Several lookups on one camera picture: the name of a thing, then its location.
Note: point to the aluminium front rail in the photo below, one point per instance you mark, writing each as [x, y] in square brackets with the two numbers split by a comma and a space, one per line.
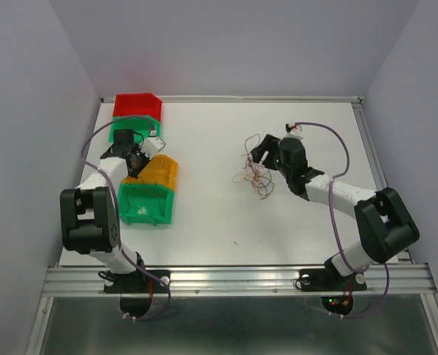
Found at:
[228, 281]

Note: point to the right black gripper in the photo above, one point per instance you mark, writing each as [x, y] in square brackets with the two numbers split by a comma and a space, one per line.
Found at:
[269, 143]

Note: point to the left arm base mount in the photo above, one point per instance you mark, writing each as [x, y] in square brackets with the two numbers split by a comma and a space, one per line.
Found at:
[141, 298]

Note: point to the aluminium right side rail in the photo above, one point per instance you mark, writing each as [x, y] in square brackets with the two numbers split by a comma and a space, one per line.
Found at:
[404, 256]

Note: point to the aluminium rail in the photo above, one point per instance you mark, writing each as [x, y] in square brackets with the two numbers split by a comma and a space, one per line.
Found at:
[228, 281]
[404, 256]
[256, 98]

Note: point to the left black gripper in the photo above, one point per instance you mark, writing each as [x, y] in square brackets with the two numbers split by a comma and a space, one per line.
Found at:
[146, 160]

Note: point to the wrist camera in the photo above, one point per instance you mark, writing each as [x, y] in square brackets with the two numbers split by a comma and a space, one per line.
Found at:
[294, 131]
[151, 146]

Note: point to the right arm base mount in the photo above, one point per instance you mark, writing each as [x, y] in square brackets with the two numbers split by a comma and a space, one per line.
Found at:
[328, 279]

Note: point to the aluminium back rail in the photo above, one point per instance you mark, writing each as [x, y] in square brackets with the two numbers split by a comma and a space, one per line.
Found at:
[256, 98]

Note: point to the green plastic bin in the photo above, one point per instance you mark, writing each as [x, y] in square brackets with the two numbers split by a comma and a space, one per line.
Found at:
[143, 126]
[149, 204]

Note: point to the far green plastic bin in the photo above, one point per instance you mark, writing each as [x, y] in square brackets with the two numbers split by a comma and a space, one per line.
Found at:
[143, 126]

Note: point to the red plastic bin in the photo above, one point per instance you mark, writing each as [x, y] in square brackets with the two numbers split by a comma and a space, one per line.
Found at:
[138, 104]

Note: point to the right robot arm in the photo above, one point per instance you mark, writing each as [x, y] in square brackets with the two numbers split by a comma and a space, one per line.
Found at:
[384, 224]

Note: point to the near green plastic bin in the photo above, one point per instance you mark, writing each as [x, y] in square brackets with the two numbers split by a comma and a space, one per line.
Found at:
[149, 204]

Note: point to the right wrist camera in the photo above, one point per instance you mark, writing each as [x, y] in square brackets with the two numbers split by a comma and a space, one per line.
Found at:
[294, 131]

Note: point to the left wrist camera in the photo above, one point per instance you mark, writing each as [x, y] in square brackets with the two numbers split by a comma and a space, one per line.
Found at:
[151, 146]

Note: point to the yellow plastic bin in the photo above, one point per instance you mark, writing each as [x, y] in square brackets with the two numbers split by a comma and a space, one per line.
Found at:
[160, 171]

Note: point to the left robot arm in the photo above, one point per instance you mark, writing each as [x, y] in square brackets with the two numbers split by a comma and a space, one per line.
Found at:
[90, 217]

